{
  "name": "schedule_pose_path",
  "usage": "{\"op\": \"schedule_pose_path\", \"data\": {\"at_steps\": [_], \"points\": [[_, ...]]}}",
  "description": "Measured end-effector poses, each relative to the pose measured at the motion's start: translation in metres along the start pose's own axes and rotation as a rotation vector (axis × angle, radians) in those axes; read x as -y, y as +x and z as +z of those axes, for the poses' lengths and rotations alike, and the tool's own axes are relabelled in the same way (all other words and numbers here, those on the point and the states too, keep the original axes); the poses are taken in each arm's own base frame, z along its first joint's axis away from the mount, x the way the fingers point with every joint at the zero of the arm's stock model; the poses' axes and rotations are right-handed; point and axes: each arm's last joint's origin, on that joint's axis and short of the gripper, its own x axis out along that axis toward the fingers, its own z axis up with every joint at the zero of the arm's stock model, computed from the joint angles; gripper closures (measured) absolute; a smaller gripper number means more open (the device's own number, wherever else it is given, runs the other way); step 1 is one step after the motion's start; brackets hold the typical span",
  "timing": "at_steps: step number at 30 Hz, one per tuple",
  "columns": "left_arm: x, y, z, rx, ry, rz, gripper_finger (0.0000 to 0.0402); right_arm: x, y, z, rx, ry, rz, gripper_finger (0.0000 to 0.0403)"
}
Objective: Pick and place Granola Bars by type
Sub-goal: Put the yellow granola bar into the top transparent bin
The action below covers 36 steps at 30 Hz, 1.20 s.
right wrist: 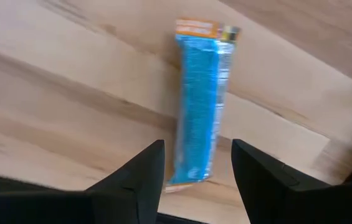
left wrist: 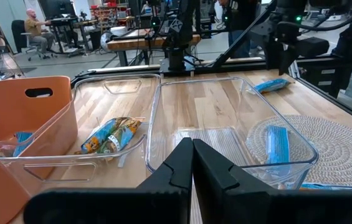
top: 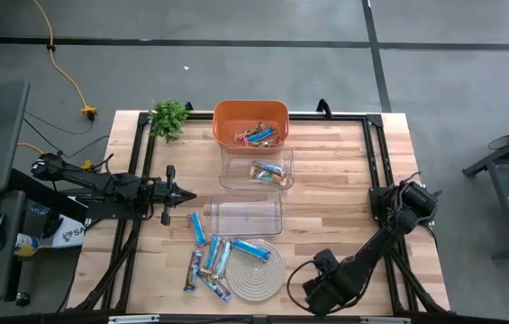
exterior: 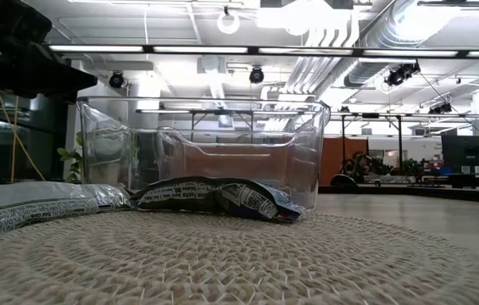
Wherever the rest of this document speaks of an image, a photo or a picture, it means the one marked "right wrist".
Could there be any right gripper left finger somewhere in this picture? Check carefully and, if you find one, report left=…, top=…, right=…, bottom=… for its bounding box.
left=0, top=139, right=166, bottom=224

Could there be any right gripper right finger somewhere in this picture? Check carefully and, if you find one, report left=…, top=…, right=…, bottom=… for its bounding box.
left=231, top=139, right=352, bottom=224

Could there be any blue granola bar orange end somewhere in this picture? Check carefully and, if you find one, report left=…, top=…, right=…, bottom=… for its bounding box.
left=164, top=17, right=242, bottom=194

